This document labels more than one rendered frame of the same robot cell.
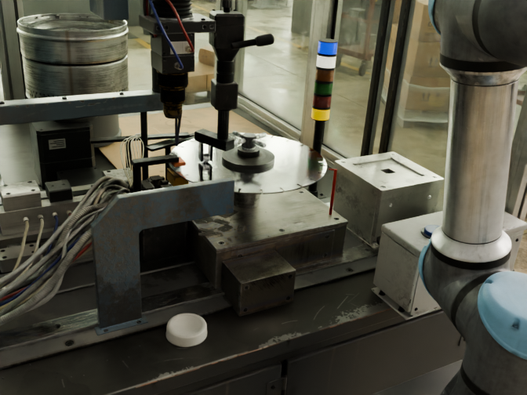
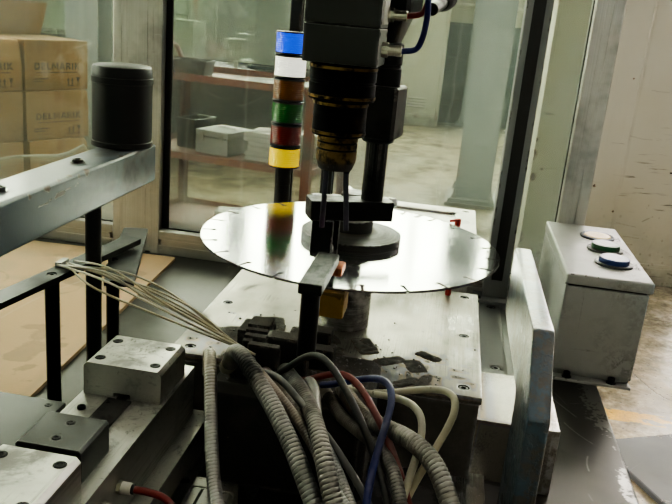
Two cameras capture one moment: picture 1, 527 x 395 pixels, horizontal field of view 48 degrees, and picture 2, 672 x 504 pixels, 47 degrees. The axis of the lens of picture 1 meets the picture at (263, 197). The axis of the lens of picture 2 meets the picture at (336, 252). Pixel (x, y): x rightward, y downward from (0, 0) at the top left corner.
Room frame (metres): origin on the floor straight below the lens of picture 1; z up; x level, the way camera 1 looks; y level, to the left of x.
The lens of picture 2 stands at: (0.65, 0.70, 1.19)
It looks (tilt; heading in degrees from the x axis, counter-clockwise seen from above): 17 degrees down; 308
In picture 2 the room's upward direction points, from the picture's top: 5 degrees clockwise
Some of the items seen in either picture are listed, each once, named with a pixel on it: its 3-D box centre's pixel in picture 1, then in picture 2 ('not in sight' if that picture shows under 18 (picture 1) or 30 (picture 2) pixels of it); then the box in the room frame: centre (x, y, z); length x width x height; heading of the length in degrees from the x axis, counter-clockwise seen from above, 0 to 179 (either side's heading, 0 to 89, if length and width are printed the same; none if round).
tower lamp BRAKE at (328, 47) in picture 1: (327, 46); (292, 42); (1.40, -0.13, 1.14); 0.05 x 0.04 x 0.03; 30
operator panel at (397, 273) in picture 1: (448, 256); (584, 297); (1.01, -0.38, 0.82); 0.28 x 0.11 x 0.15; 120
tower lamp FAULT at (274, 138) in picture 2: (321, 99); (285, 134); (1.40, -0.13, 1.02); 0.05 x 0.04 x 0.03; 30
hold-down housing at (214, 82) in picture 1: (225, 56); (388, 34); (1.08, 0.09, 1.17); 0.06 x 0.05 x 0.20; 111
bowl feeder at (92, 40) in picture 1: (78, 83); not in sight; (1.72, 0.58, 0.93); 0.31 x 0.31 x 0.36
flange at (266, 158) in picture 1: (248, 154); (351, 228); (1.14, 0.04, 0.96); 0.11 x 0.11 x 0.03
